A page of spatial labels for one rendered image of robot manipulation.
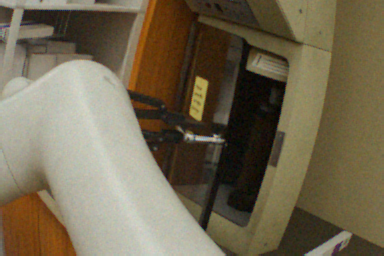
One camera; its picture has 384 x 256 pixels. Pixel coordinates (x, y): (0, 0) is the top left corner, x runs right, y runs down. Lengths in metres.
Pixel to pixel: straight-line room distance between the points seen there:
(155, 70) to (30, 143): 0.80
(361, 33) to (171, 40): 0.54
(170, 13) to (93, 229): 0.96
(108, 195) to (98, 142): 0.07
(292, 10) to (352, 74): 0.51
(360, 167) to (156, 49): 0.63
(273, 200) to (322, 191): 0.44
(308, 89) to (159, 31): 0.38
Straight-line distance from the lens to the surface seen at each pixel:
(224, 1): 1.07
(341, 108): 1.45
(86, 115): 0.43
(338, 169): 1.46
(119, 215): 0.32
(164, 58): 1.26
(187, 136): 0.98
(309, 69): 1.03
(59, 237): 1.30
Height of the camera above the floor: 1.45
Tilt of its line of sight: 12 degrees down
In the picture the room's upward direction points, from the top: 12 degrees clockwise
